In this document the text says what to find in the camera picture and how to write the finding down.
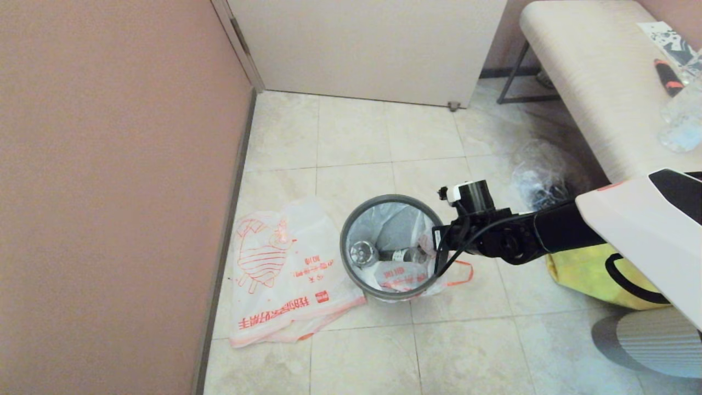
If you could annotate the beige wood-grain bench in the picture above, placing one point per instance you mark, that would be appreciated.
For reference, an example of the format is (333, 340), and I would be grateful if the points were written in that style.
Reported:
(592, 82)

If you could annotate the yellow fabric tote bag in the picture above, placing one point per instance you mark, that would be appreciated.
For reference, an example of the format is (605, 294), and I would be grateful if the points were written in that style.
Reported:
(581, 271)

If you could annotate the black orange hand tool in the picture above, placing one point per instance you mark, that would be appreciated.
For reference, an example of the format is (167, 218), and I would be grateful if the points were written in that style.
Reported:
(668, 77)

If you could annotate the crumpled clear plastic bottle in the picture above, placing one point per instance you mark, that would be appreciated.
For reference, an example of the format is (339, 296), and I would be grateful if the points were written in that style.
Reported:
(683, 126)

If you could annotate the clear bag with black items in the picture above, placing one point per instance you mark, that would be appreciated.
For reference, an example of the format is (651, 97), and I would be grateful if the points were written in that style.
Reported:
(540, 181)

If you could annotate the white door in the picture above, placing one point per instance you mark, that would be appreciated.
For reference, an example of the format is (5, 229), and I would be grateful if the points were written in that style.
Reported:
(356, 49)

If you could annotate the black white printed sheet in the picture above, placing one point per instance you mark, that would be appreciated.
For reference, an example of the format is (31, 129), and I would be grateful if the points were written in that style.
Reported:
(666, 38)

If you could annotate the white ribbed round bin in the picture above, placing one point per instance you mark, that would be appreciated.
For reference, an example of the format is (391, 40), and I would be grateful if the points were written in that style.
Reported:
(658, 345)

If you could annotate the white red-print plastic bag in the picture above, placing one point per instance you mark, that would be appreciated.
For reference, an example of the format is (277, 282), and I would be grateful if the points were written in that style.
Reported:
(395, 225)
(285, 296)

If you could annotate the small metal door stopper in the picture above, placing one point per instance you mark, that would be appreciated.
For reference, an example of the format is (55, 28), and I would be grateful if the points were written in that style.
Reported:
(453, 106)

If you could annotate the grey baseboard strip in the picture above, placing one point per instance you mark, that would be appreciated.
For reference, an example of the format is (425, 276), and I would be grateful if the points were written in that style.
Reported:
(209, 329)

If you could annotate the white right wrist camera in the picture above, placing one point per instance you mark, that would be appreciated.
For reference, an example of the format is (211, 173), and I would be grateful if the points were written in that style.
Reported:
(454, 195)

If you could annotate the clear plastic bottle with label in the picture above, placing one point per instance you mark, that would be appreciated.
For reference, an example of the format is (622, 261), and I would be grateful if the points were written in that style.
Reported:
(363, 253)

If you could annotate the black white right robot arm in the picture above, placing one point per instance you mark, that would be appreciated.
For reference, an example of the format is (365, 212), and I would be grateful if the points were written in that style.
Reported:
(647, 230)

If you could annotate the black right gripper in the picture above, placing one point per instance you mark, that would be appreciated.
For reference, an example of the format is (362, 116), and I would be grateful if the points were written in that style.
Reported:
(474, 197)

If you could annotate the white door frame trim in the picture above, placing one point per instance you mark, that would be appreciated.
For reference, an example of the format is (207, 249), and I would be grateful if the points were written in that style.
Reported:
(249, 66)

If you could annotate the dark metal bench leg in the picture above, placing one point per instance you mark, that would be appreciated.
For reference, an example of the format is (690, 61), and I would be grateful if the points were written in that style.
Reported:
(526, 99)

